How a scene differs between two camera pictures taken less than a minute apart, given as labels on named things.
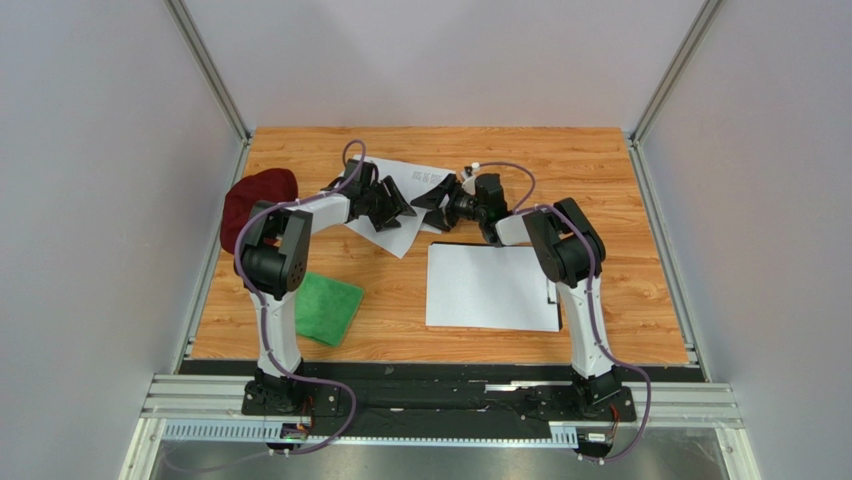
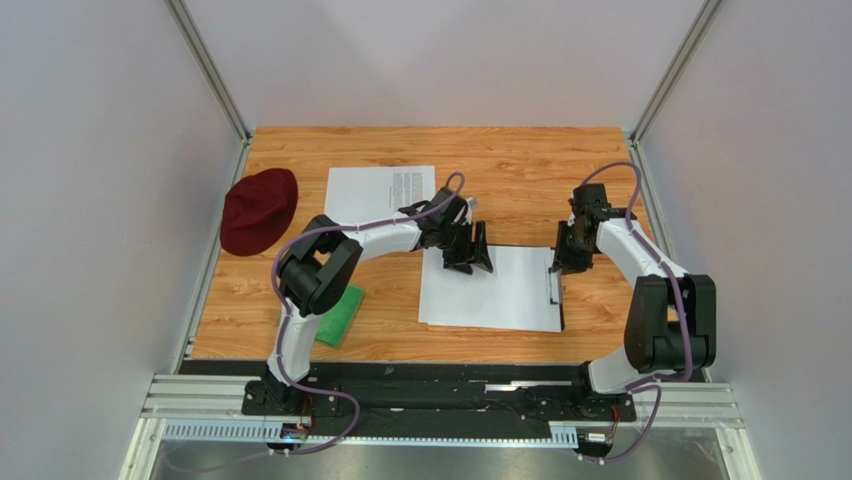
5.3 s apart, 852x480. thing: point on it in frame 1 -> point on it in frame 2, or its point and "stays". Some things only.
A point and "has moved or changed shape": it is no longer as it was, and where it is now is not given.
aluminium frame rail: [219, 399] stays
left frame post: [198, 47] stays
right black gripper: [454, 205] -> [570, 259]
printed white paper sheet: [410, 180] has moved or changed shape
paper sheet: [395, 240] has moved or changed shape
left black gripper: [384, 220] -> [464, 253]
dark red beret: [250, 194] stays
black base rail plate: [443, 393] stays
